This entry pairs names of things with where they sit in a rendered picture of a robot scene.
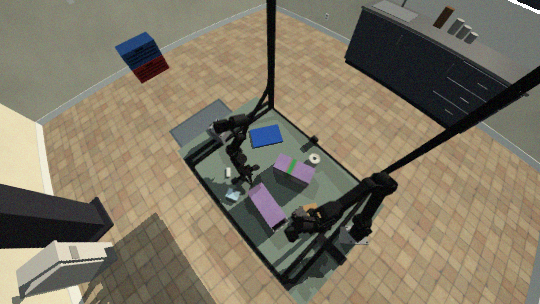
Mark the blue flat rectangular slab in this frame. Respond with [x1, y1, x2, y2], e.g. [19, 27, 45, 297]
[250, 125, 283, 148]

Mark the tan rectangular block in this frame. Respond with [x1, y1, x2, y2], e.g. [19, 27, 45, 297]
[302, 203, 317, 212]

